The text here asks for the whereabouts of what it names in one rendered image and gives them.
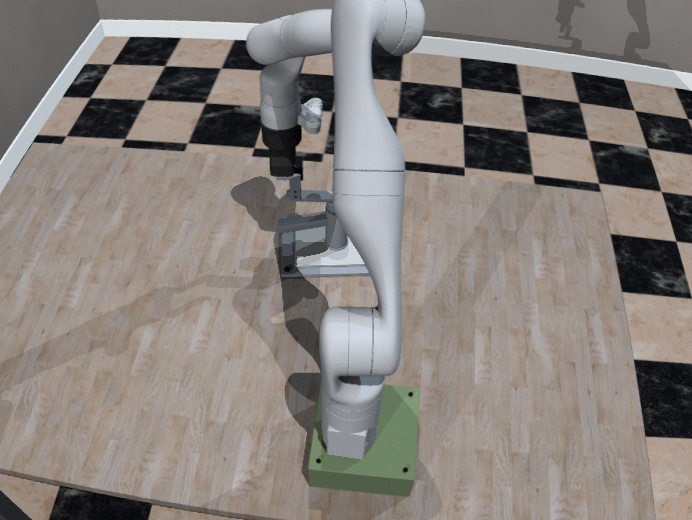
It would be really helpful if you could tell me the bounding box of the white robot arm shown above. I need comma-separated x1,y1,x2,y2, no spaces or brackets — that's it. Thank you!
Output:
246,0,426,459

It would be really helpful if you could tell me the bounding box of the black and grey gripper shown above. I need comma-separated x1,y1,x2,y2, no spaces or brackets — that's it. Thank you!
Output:
259,96,322,200

